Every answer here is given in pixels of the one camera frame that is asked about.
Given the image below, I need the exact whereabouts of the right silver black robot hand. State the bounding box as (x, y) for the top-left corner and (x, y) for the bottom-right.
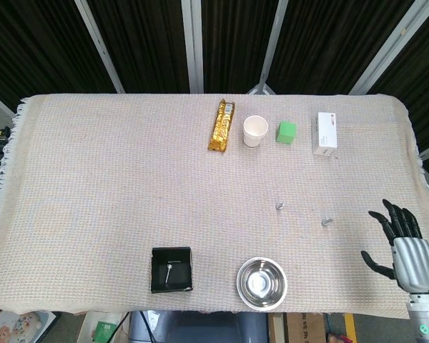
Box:
(360, 199), (429, 296)

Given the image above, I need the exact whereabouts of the white paper cup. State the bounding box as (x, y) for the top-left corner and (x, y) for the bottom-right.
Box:
(242, 115), (270, 149)

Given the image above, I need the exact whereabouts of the colourful picture book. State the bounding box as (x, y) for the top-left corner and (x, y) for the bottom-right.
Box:
(0, 309), (57, 343)

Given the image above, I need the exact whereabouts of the beige woven tablecloth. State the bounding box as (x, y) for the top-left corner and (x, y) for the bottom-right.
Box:
(0, 93), (429, 321)

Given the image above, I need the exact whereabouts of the black curtain backdrop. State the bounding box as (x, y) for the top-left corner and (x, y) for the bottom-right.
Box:
(0, 0), (429, 201)

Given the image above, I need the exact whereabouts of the white frame post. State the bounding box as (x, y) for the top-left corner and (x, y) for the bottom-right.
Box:
(181, 0), (204, 94)
(247, 0), (290, 95)
(349, 0), (429, 96)
(74, 0), (126, 94)

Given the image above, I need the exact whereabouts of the brown cardboard box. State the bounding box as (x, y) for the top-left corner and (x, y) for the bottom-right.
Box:
(267, 312), (327, 343)

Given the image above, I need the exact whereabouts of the green cube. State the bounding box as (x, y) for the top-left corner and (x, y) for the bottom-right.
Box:
(275, 121), (297, 146)

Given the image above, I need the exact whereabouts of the stainless steel bowl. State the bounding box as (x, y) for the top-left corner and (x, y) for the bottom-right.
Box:
(236, 257), (288, 310)

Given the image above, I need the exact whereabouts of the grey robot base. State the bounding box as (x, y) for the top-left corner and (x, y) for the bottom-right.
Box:
(128, 309), (270, 343)

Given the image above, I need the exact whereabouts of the green packet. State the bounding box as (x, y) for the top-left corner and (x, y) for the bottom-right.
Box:
(92, 320), (118, 341)

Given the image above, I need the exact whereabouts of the gold foil package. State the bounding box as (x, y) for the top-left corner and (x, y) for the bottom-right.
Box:
(207, 99), (236, 154)

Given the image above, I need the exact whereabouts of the black cardboard box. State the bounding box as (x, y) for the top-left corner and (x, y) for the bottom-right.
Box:
(150, 246), (194, 294)

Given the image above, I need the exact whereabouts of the white carton box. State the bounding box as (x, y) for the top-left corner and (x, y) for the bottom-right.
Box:
(311, 111), (338, 156)

